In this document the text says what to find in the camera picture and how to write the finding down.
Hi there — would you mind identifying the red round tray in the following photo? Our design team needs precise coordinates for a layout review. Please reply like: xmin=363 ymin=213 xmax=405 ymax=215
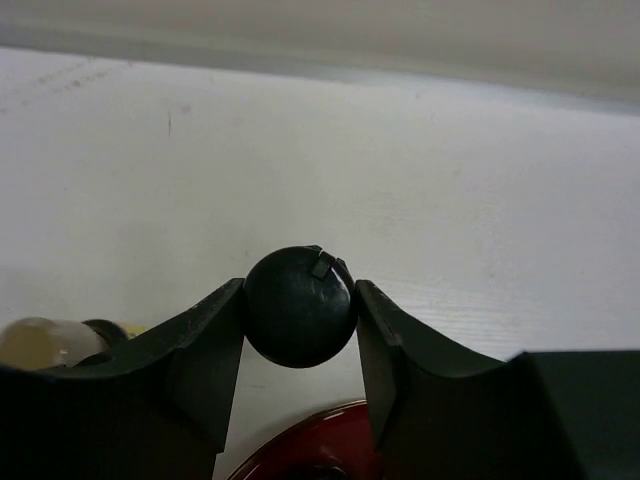
xmin=229 ymin=399 xmax=384 ymax=480

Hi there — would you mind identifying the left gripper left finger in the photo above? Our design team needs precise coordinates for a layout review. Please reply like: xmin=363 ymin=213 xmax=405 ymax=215
xmin=1 ymin=279 xmax=243 ymax=479

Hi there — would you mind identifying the yellow label cork bottle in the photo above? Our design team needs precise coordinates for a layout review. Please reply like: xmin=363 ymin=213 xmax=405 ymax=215
xmin=1 ymin=317 xmax=147 ymax=371

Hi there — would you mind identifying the small black lid spice jar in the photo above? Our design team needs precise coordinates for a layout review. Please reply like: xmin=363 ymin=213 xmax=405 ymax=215
xmin=241 ymin=245 xmax=357 ymax=369

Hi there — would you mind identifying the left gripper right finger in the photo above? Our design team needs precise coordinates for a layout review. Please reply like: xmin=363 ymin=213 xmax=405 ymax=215
xmin=354 ymin=280 xmax=639 ymax=479

